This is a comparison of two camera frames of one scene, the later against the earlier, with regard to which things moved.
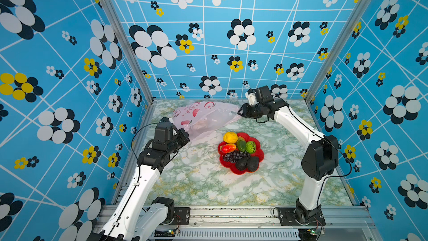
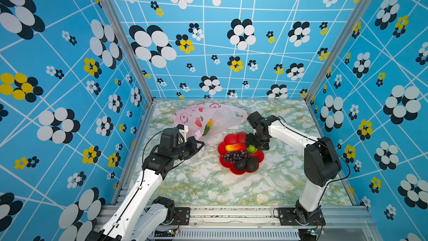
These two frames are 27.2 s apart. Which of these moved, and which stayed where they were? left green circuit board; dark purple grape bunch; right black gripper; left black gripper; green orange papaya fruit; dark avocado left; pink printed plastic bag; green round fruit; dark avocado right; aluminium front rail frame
Moved: pink printed plastic bag; left black gripper; green orange papaya fruit; right black gripper
Stayed: green round fruit; dark purple grape bunch; dark avocado right; dark avocado left; left green circuit board; aluminium front rail frame
